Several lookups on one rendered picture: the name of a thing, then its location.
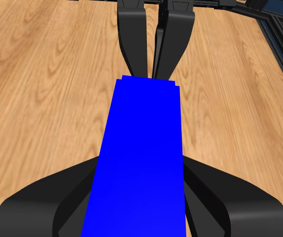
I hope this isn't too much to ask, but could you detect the blue hollow socket block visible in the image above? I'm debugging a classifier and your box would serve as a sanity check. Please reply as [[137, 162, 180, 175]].
[[80, 75, 187, 237]]

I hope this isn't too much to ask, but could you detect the black table frame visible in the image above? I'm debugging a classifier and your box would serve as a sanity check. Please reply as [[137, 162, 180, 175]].
[[220, 0, 283, 96]]

